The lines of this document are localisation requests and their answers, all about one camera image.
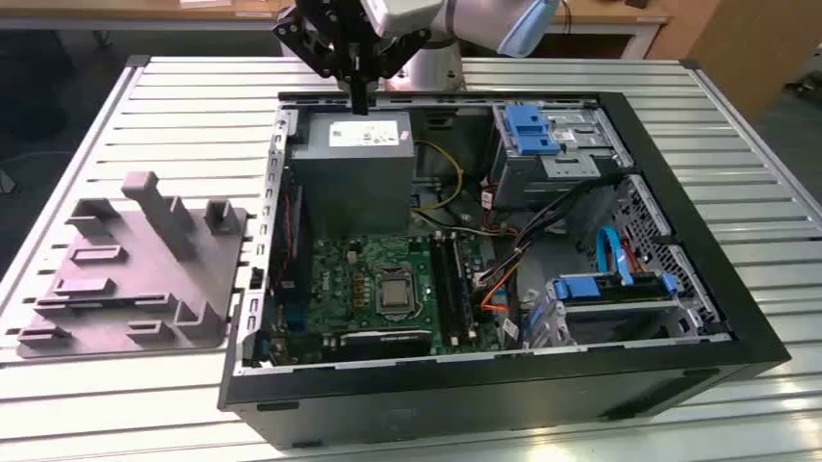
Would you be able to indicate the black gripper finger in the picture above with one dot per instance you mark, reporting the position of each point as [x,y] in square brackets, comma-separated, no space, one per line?
[398,53]
[309,48]

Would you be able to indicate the RAM stick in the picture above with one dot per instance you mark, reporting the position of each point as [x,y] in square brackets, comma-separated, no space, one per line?
[96,304]

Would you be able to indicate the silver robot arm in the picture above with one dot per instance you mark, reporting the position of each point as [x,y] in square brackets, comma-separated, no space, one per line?
[437,62]

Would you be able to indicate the black RAM slot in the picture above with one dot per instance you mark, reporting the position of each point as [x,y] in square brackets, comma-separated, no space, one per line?
[473,333]
[442,289]

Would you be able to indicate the blue plastic drive latch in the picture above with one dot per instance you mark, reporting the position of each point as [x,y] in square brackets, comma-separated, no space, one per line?
[530,130]

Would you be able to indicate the grey power supply unit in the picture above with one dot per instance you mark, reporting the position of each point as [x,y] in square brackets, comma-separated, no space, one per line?
[353,192]

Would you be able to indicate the metal optical drive cage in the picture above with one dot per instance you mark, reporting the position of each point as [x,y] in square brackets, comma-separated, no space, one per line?
[565,168]

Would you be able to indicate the green motherboard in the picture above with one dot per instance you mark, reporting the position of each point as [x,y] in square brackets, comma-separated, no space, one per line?
[341,269]

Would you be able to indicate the silver CPU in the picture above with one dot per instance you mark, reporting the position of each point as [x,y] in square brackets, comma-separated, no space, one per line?
[394,293]

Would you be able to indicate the grey parts rack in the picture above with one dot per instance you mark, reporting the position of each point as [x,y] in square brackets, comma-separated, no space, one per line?
[147,269]

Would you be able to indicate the wooden cabinet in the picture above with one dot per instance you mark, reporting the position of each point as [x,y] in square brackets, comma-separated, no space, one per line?
[738,48]

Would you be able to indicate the hard disk in blue carrier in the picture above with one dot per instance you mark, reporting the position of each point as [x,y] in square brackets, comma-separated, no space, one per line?
[578,289]

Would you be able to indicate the black graphics card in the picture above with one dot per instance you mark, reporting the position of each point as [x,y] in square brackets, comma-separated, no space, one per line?
[386,344]

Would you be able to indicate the metal disk bay cage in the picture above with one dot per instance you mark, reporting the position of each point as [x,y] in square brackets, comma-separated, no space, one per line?
[690,322]

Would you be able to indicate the black PC case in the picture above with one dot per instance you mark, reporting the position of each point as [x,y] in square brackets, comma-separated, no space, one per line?
[450,404]

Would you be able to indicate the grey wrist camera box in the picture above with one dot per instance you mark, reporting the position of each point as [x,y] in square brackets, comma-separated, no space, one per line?
[405,17]

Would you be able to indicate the wooden desk white frame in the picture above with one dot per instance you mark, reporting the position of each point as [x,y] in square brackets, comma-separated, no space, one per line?
[206,13]

